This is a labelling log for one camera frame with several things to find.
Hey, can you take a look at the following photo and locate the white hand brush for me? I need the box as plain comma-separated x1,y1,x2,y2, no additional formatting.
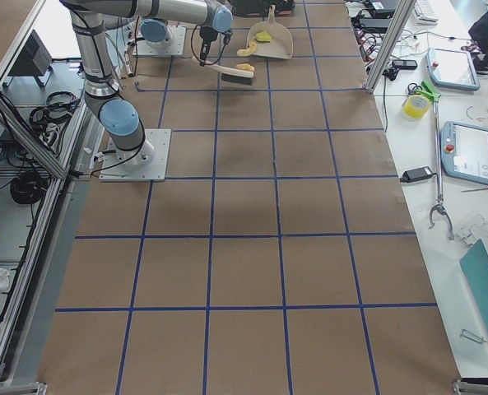
204,64,255,86

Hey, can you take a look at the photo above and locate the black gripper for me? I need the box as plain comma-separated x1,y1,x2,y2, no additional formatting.
197,26,232,66

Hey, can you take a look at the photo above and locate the blue teach pendant far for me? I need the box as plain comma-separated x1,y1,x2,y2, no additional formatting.
425,48,481,91

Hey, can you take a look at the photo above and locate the black lined trash bin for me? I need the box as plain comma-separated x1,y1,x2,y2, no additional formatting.
230,0,295,17

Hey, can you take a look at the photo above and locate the aluminium frame post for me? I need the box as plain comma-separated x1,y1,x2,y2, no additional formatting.
363,0,416,94

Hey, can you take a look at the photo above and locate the beige plastic dustpan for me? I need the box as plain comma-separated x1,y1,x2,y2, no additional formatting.
246,5,294,60

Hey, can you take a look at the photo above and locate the green handled reach grabber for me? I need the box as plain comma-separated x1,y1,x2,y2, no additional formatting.
421,80,454,241

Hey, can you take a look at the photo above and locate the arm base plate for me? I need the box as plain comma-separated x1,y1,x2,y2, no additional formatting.
133,20,186,58
99,128,172,182

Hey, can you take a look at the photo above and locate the oval golden bread roll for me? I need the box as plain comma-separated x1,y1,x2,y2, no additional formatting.
235,63,254,72

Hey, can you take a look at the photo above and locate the yellow tape roll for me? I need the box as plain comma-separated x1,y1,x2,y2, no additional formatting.
402,95,430,119

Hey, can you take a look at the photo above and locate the yellow sponge wedge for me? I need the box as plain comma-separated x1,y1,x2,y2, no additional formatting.
254,30,272,43

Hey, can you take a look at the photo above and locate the blue teach pendant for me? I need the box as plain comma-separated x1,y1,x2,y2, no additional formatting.
439,121,488,186
425,48,481,91

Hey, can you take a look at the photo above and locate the blue teach pendant near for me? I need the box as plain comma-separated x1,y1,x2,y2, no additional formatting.
439,121,488,186

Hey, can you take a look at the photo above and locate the black power brick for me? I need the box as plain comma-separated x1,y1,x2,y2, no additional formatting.
400,166,436,184

